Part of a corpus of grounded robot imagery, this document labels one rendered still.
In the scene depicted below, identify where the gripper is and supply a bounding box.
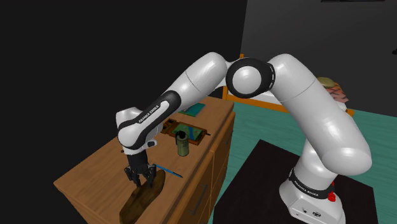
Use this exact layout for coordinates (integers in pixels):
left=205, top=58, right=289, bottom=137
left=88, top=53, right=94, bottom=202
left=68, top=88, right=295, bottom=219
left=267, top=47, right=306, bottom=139
left=123, top=150, right=157, bottom=189

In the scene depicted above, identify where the dark brown oval wooden board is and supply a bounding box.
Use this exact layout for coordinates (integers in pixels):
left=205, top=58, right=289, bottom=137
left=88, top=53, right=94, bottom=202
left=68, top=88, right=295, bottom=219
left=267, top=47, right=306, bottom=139
left=118, top=169, right=167, bottom=224

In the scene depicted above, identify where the blue pen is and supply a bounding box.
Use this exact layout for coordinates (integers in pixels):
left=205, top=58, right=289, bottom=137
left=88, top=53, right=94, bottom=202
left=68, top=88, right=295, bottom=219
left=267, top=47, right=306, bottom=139
left=152, top=164, right=184, bottom=179

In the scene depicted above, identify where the wooden chest of drawers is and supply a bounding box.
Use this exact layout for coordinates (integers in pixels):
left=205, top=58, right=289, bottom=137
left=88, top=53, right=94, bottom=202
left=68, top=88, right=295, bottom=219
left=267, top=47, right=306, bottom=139
left=53, top=95, right=236, bottom=224

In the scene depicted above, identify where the olive green bottle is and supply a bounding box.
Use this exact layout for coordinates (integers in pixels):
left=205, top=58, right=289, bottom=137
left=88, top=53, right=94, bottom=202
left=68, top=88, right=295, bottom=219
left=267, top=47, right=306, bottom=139
left=176, top=130, right=190, bottom=157

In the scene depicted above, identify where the brown tray with green picture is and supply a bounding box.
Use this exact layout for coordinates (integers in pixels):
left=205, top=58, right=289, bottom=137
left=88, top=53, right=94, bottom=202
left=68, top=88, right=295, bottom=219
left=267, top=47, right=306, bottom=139
left=160, top=118, right=212, bottom=146

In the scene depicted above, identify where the teal green book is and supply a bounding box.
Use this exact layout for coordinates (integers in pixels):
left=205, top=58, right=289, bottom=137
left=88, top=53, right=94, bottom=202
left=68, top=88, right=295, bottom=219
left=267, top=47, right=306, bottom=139
left=178, top=102, right=206, bottom=118

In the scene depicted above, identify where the black robot stand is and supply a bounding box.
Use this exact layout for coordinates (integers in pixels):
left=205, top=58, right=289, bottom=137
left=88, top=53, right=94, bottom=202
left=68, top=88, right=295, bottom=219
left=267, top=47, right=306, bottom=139
left=212, top=139, right=380, bottom=224

